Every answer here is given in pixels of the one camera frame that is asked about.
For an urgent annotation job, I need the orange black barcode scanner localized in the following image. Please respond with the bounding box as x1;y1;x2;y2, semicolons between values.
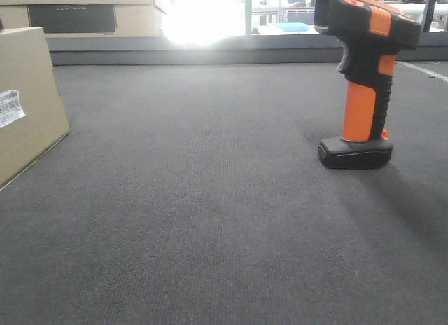
314;0;420;169

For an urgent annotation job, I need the brown cardboard package box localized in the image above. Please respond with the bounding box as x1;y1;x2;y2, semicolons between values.
1;27;70;187

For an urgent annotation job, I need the blue tray outside window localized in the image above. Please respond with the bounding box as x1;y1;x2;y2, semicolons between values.
271;22;316;34

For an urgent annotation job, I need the white barcode shipping label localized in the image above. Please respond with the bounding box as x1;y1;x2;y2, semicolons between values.
0;90;26;129

